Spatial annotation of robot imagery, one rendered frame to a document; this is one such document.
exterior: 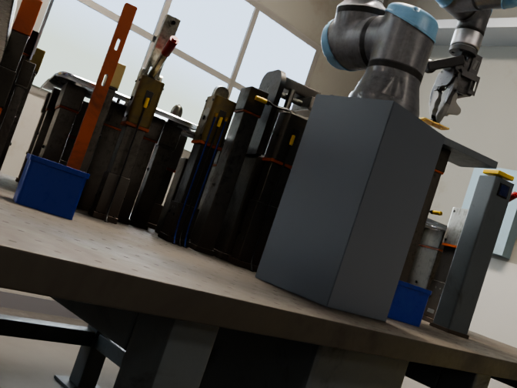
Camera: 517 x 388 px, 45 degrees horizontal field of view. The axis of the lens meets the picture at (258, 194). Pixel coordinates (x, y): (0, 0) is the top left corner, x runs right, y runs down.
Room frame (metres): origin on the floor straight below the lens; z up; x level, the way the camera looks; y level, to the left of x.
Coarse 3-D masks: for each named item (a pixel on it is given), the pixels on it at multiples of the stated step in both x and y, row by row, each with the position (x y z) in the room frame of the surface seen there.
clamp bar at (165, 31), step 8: (168, 16) 1.48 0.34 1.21; (168, 24) 1.48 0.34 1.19; (176, 24) 1.49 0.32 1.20; (160, 32) 1.48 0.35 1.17; (168, 32) 1.49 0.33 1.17; (160, 40) 1.49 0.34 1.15; (152, 48) 1.50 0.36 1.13; (160, 48) 1.49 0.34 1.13; (152, 56) 1.49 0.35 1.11; (152, 64) 1.50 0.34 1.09; (160, 72) 1.51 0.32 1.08
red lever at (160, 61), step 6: (174, 36) 1.40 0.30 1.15; (168, 42) 1.40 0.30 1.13; (174, 42) 1.40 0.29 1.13; (162, 48) 1.43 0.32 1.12; (168, 48) 1.41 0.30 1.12; (174, 48) 1.42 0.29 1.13; (162, 54) 1.43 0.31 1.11; (168, 54) 1.43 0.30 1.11; (156, 60) 1.47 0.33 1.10; (162, 60) 1.45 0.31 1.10; (156, 66) 1.47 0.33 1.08; (150, 72) 1.49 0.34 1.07; (156, 72) 1.49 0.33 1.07
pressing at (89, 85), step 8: (64, 72) 1.48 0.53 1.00; (48, 80) 1.63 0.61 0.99; (56, 80) 1.65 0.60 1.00; (64, 80) 1.61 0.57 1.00; (72, 80) 1.48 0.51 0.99; (80, 80) 1.49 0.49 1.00; (88, 88) 1.59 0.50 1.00; (88, 96) 1.72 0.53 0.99; (120, 96) 1.53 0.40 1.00; (120, 104) 1.70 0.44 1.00; (160, 112) 1.57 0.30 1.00; (176, 120) 1.59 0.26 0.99; (184, 120) 1.60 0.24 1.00; (184, 128) 1.74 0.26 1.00; (192, 128) 1.61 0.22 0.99; (192, 136) 1.83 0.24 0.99; (432, 224) 1.95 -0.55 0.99; (440, 224) 1.96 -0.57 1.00
